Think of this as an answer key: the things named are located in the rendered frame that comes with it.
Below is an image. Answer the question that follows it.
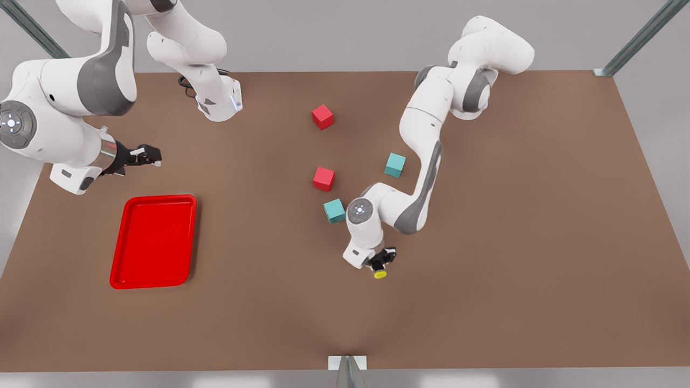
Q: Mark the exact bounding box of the black cable loop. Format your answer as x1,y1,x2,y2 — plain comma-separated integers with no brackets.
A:
178,68,231,99

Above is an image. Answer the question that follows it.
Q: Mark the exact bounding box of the silver frame post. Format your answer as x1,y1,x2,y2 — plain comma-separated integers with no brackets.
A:
593,0,690,78
0,0,71,59
328,355,368,388

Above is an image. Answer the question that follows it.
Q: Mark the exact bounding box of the red cube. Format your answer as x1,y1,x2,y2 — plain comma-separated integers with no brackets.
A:
312,105,335,131
313,167,336,192

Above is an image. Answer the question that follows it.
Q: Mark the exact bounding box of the teal cube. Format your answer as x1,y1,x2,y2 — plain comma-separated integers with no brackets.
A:
323,198,347,224
384,153,407,178

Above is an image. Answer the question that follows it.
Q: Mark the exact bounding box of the red plastic tray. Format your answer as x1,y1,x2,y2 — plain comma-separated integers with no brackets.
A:
109,195,198,290

